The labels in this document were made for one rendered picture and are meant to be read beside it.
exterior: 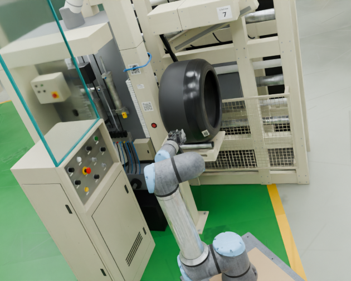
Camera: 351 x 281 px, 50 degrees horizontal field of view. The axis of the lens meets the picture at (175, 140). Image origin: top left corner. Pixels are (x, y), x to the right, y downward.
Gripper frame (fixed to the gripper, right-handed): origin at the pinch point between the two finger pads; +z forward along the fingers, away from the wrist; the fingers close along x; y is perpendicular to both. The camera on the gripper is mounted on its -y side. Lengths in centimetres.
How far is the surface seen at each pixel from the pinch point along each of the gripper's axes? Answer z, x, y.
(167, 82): 17.1, 9.6, 30.0
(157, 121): 29.3, 29.9, -1.6
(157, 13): 47, 17, 70
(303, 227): 47, -61, -109
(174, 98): 10.6, 4.7, 21.1
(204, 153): 22.4, -2.7, -25.5
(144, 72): 25, 28, 37
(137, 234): 2, 59, -84
